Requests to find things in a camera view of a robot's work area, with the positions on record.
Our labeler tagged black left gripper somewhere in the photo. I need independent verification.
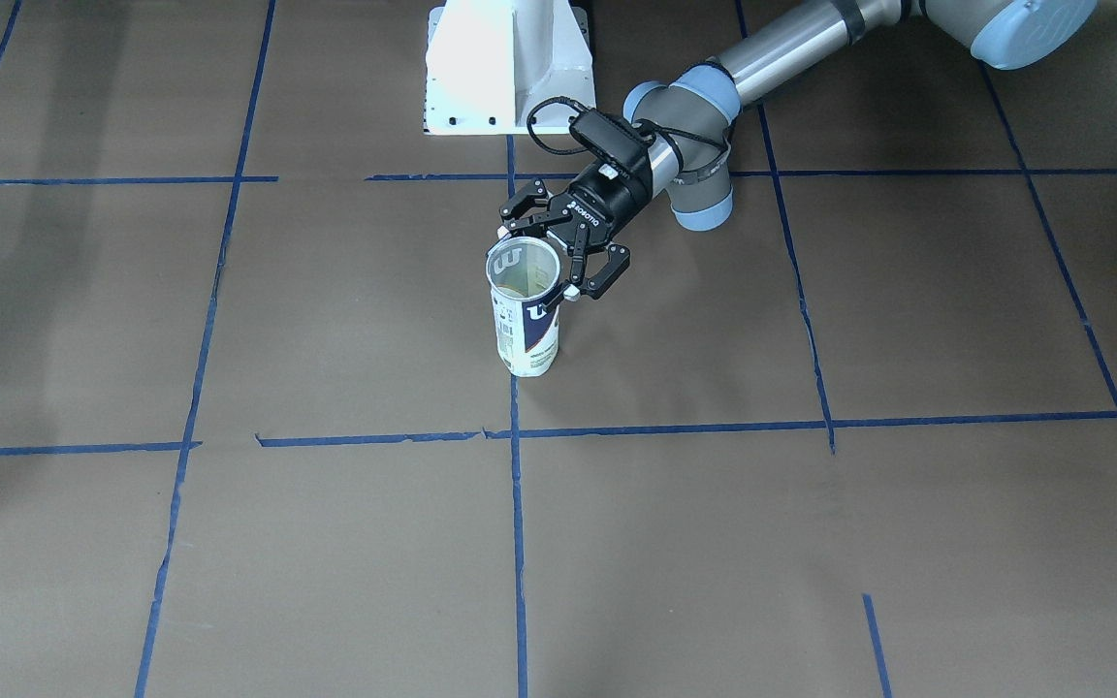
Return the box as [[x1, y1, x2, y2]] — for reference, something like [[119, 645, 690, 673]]
[[499, 163, 653, 312]]

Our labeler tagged white tennis ball can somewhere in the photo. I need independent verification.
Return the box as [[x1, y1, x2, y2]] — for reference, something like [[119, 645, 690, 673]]
[[485, 236, 562, 377]]

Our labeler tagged yellow tennis ball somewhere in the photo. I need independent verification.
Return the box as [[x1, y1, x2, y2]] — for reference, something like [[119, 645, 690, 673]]
[[495, 274, 556, 302]]

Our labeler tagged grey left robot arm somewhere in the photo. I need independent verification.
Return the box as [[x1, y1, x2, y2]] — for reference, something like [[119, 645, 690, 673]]
[[487, 1, 1096, 315]]

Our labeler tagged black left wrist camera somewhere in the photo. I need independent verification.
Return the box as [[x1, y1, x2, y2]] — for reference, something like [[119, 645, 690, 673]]
[[569, 108, 649, 176]]

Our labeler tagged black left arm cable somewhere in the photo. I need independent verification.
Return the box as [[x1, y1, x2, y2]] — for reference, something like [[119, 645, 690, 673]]
[[526, 95, 729, 157]]

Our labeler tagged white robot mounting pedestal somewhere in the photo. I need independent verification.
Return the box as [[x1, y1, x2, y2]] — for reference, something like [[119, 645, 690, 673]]
[[423, 1, 595, 137]]

